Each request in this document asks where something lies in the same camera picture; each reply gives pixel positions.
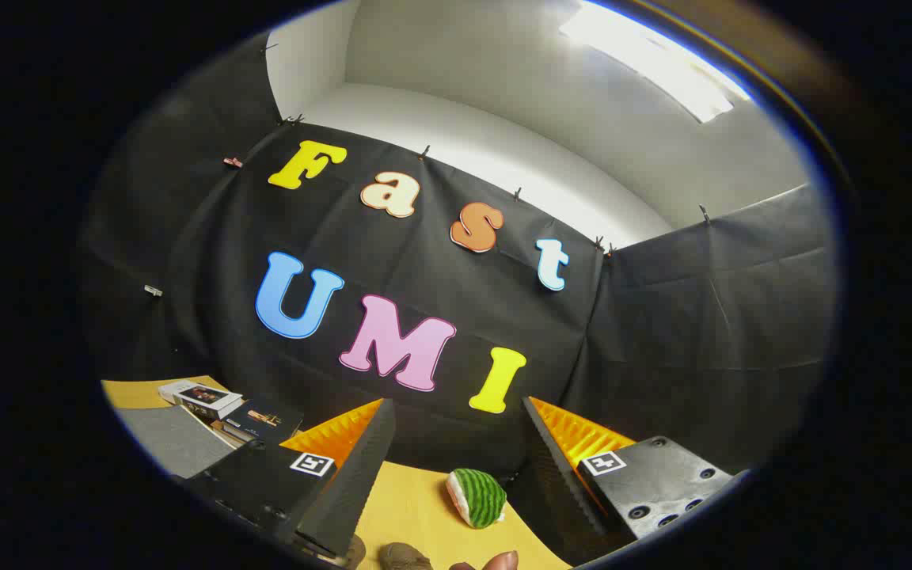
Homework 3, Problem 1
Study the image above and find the grey fabric storage box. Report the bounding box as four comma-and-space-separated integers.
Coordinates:
120, 404, 237, 480

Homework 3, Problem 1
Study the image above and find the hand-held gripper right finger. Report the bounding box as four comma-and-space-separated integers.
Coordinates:
521, 396, 742, 567

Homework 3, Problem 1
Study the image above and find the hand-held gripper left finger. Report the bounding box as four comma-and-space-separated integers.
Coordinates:
175, 398, 396, 559

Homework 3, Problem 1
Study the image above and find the white cover book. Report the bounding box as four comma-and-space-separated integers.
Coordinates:
158, 380, 244, 420

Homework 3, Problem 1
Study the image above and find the dark blue book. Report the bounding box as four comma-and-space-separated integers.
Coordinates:
222, 398, 305, 444

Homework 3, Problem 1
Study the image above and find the black backdrop cloth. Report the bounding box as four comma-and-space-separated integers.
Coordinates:
80, 36, 841, 480

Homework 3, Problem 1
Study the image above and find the watermelon slice plush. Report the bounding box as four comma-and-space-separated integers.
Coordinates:
446, 468, 507, 530

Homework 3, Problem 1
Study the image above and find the brown cover book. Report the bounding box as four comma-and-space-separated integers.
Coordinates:
209, 420, 260, 446

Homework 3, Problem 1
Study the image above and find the row of black clips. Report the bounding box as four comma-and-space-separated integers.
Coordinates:
260, 41, 713, 256

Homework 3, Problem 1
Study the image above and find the ceiling light panel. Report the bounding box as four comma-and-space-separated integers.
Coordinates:
557, 0, 754, 124

